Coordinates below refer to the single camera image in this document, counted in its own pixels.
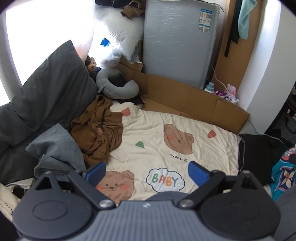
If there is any hanging black strap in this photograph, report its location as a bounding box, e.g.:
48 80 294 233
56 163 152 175
223 0 242 58

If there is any flattened brown cardboard box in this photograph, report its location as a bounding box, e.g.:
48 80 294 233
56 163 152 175
115 60 249 134

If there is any black cloth under neck pillow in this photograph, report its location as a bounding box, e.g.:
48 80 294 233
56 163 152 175
109 77 144 108

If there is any teal patterned garment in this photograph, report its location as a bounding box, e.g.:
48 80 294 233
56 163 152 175
269 147 295 201

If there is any grey neck pillow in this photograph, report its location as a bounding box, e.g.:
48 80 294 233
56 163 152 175
96 68 139 99

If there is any dark grey pillow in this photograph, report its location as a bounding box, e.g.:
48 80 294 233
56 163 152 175
1 40 97 185

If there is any purple white detergent bag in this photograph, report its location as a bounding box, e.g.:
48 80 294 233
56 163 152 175
214 84 239 105

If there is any grey green garment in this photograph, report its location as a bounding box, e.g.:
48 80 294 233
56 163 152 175
26 124 86 178

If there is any white fluffy pillow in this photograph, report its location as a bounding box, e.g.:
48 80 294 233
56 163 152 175
89 5 144 68

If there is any brown garment on pillow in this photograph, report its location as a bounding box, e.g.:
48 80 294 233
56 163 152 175
120 0 146 20

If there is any cream bear print blanket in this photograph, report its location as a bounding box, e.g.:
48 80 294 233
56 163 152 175
96 102 239 203

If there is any brown printed t-shirt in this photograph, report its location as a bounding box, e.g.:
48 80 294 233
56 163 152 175
70 95 123 167

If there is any hanging teal towel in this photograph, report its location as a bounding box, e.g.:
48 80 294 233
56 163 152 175
238 0 257 40

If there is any plush doll toy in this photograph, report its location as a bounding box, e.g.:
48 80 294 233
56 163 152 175
85 56 101 81

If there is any black folded garment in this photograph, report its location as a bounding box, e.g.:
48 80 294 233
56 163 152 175
238 133 292 186

